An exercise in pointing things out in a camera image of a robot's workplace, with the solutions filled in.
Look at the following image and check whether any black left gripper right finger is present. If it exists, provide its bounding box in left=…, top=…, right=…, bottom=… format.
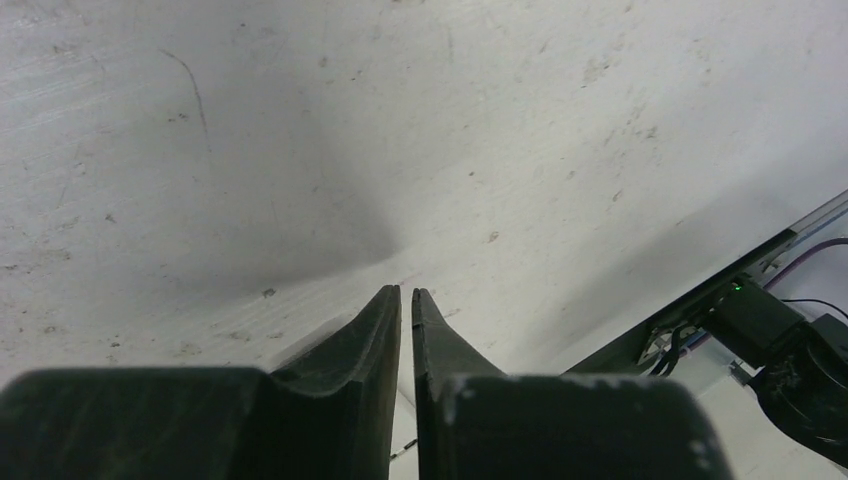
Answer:
left=411, top=289, right=732, bottom=479

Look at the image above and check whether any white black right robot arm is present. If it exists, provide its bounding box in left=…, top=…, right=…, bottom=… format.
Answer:
left=704, top=279, right=847, bottom=468

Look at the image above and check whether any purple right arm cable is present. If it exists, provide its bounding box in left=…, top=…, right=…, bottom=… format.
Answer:
left=761, top=237, right=848, bottom=293

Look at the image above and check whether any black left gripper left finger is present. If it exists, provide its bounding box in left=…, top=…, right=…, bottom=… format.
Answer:
left=1, top=285, right=401, bottom=479

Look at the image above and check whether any aluminium table edge rail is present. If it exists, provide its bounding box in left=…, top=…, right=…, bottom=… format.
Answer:
left=791, top=190, right=848, bottom=245

